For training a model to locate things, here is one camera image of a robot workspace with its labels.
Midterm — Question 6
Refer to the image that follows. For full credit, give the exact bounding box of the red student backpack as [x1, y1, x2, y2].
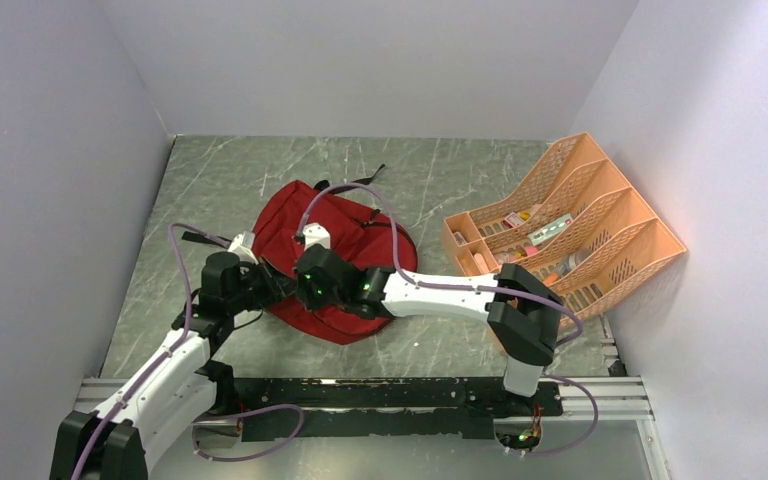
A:
[179, 164, 420, 346]

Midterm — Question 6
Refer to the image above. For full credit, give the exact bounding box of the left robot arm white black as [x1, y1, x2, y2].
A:
[50, 252, 296, 479]

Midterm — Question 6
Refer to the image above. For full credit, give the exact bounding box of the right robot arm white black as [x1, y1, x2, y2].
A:
[295, 245, 565, 397]

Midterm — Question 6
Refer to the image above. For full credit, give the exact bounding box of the pink eraser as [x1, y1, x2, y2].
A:
[473, 252, 491, 274]

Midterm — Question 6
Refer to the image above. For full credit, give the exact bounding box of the white green ruler case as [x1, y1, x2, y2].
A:
[528, 214, 574, 247]

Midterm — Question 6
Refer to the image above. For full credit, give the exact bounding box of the orange plastic desk organizer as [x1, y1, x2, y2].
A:
[441, 132, 687, 320]

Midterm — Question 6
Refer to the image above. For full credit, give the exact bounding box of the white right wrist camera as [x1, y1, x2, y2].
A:
[301, 223, 331, 250]

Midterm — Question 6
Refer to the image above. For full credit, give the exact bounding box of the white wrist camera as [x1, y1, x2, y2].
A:
[227, 231, 259, 265]
[301, 223, 331, 250]

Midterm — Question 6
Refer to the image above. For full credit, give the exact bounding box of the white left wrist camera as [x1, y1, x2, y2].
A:
[227, 231, 259, 265]

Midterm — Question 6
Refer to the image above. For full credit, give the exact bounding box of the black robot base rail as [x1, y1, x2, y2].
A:
[201, 377, 650, 450]

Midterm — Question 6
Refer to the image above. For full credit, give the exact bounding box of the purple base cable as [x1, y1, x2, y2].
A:
[190, 404, 306, 464]

